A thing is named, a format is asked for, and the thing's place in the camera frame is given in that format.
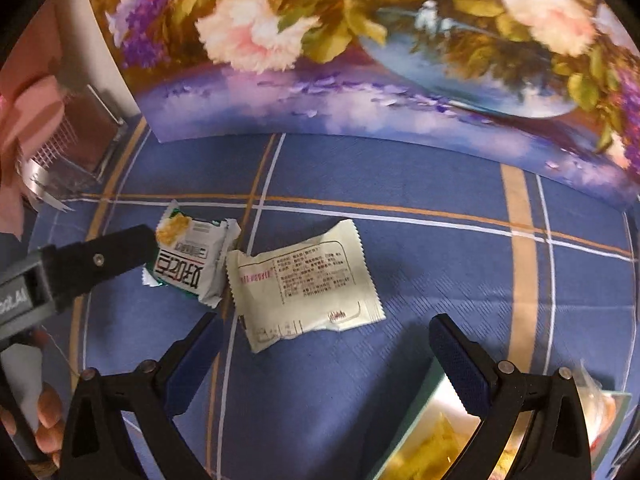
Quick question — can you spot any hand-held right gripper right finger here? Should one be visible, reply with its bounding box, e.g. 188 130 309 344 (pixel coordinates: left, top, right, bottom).
428 312 593 480

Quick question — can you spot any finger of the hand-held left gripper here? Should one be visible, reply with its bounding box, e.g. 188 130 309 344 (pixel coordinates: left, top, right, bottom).
47 224 159 307

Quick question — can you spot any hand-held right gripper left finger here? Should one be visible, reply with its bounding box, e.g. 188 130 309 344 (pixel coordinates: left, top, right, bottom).
60 312 226 480

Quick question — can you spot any white tray box teal rim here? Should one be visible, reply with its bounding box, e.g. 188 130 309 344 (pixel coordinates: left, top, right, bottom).
379 359 634 480

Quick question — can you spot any yellow snack packet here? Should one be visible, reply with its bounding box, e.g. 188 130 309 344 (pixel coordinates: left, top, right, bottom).
397 410 483 480

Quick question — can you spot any white dark-green snack packet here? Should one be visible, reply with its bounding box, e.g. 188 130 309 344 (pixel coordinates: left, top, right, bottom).
142 200 242 309

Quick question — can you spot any silver cream snack packet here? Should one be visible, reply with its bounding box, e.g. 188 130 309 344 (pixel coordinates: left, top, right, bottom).
226 218 387 354

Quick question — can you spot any person's left hand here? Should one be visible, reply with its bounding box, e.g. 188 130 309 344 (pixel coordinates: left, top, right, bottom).
34 385 68 468

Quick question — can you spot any blue plaid cloth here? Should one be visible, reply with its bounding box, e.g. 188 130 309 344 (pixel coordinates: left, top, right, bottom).
0 119 640 480

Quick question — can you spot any clear plastic box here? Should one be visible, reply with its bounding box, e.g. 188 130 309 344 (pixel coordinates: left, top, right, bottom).
22 84 129 198

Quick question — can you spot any pink flower bouquet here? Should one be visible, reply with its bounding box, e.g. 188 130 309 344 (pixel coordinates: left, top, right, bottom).
0 5 68 242

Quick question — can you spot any flower painting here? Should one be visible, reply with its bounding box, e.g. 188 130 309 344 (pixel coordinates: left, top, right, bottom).
82 0 640 211

